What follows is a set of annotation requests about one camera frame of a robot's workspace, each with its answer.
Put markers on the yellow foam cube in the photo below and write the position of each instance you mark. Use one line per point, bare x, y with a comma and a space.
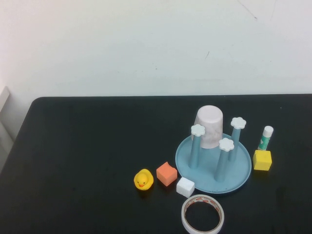
262, 161

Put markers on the white green glue stick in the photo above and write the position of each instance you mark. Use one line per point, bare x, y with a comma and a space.
264, 141

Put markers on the blue cup stand white caps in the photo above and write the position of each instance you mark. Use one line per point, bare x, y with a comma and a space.
209, 175

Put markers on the white double-sided tape roll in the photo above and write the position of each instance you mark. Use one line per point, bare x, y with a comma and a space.
203, 198

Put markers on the white foam cube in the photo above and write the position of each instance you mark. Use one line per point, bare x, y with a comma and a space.
185, 187

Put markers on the yellow rubber duck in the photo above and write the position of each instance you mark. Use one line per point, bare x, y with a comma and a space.
143, 180

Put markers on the pink plastic cup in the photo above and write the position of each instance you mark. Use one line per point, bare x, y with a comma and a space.
210, 122

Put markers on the orange foam cube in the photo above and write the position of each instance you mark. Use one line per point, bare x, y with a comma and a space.
166, 174

